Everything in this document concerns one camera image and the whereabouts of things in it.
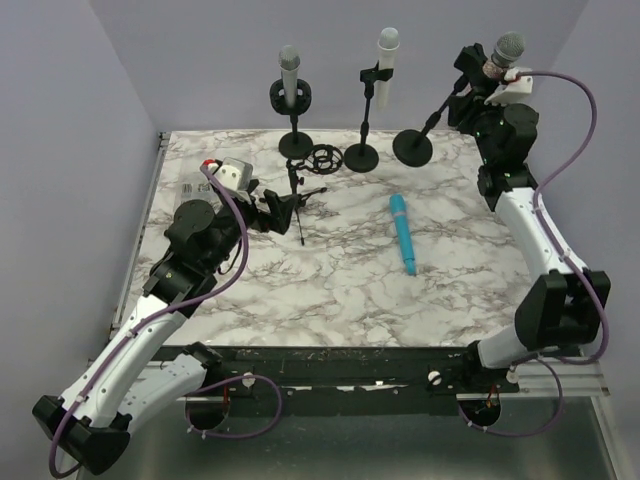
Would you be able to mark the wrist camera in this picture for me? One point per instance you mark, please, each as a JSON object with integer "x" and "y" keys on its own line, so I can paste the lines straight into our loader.
{"x": 516, "y": 87}
{"x": 230, "y": 174}

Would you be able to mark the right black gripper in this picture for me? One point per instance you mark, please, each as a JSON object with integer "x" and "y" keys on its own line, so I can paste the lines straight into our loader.
{"x": 463, "y": 108}

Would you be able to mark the glitter microphone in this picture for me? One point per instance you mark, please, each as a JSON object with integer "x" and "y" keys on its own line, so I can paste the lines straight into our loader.
{"x": 507, "y": 50}

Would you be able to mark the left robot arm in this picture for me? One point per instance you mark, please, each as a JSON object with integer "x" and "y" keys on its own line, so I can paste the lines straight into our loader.
{"x": 90, "y": 424}

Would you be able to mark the silver microphone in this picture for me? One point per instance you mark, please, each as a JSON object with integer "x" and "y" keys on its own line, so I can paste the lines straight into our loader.
{"x": 289, "y": 63}

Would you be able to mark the black round-base clip stand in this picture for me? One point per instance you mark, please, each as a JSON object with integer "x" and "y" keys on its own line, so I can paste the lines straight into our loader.
{"x": 362, "y": 157}

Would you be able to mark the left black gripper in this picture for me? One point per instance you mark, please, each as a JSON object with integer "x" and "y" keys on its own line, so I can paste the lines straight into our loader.
{"x": 280, "y": 216}

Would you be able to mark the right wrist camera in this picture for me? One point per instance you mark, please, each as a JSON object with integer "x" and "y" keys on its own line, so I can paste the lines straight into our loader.
{"x": 516, "y": 87}

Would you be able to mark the clear plastic screw box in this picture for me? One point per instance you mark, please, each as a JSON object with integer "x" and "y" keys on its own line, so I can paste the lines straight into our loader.
{"x": 195, "y": 186}

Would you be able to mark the black round-base holder stand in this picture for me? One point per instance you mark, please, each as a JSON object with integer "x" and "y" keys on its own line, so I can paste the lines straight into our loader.
{"x": 413, "y": 148}

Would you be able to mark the black front mounting rail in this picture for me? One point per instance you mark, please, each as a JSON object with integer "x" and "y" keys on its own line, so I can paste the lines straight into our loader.
{"x": 340, "y": 381}

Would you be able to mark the black round-base shock-mount stand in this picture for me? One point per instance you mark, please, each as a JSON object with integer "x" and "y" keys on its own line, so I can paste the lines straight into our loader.
{"x": 294, "y": 145}

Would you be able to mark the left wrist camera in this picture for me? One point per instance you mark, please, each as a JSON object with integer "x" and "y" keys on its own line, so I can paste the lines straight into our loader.
{"x": 230, "y": 174}

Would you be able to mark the white microphone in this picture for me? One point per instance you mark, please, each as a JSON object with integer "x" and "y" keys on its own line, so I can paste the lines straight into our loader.
{"x": 388, "y": 44}

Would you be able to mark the blue microphone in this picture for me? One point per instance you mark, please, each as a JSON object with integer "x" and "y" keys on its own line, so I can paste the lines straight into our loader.
{"x": 399, "y": 213}

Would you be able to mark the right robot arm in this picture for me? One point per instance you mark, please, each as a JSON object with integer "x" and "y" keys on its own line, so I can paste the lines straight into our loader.
{"x": 565, "y": 307}

